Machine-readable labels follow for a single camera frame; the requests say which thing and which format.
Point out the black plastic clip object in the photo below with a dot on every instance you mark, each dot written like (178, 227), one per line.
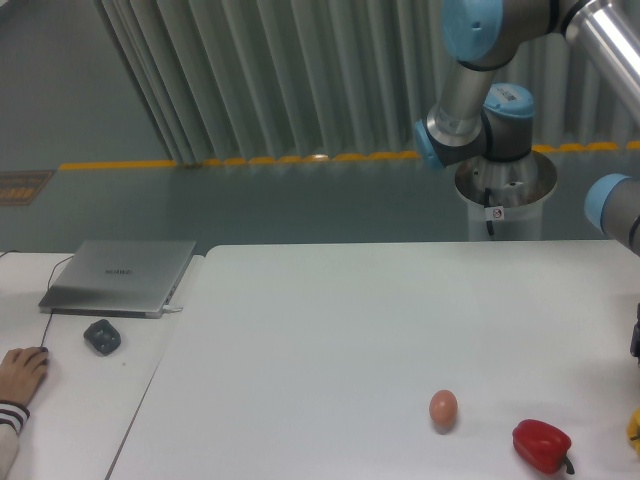
(103, 337)

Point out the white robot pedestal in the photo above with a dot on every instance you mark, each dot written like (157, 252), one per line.
(505, 201)

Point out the yellow bell pepper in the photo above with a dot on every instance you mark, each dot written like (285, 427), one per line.
(633, 431)

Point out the black computer mouse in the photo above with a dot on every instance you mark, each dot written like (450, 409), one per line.
(41, 359)

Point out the silver closed laptop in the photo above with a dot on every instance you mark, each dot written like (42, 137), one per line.
(119, 278)

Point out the red bell pepper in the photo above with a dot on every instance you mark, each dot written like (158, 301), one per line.
(543, 446)

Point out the person's hand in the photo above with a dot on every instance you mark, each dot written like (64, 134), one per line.
(19, 379)

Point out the brown egg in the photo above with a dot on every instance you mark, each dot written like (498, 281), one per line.
(443, 409)

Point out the striped sleeve forearm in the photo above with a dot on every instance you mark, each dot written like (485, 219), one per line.
(13, 418)

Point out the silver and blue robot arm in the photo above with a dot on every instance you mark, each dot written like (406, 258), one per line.
(485, 129)

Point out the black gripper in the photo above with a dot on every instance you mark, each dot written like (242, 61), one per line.
(635, 339)

